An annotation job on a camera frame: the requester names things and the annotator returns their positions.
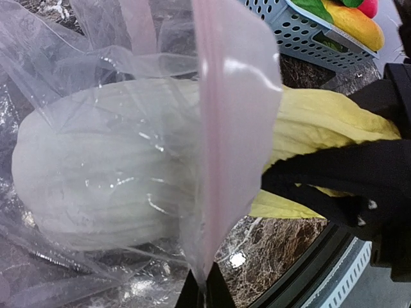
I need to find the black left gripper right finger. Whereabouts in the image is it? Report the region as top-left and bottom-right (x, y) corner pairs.
(261, 139), (410, 236)

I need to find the orange yellow mango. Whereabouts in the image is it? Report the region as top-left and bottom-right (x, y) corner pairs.
(322, 1), (385, 51)

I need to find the black front rail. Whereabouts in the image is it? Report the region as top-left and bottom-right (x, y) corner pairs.
(250, 223), (354, 307)

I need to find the light blue plastic basket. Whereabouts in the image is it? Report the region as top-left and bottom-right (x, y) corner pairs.
(240, 1), (379, 72)

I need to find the yellow white napa cabbage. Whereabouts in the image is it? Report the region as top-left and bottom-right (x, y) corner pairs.
(11, 79), (401, 251)

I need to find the green leafy vegetable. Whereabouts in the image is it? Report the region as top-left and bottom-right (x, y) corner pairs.
(292, 0), (363, 24)

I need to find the red apple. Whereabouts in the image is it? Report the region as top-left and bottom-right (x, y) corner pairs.
(358, 0), (379, 19)

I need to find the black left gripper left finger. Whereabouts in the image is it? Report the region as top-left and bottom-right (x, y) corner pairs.
(175, 262), (236, 308)

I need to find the white slotted cable duct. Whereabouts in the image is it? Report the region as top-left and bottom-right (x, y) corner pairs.
(301, 238), (372, 308)

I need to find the clear zip top bag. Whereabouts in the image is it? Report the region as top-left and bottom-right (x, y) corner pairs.
(1, 1), (282, 307)

